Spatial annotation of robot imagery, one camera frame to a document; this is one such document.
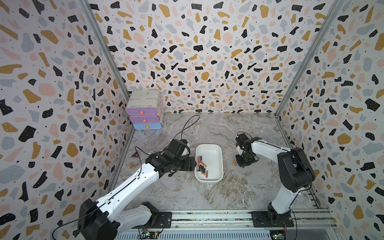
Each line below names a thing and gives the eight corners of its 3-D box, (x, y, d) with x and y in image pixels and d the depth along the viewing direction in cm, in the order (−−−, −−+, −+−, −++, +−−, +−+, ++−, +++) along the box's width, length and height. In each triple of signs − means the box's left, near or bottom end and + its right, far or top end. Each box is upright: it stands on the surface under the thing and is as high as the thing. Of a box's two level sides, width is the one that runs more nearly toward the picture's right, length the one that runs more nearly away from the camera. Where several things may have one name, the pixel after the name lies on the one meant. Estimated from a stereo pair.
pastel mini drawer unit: (132, 132, 112) (119, 109, 95) (140, 111, 126) (130, 89, 109) (161, 132, 113) (154, 109, 95) (166, 112, 127) (160, 89, 109)
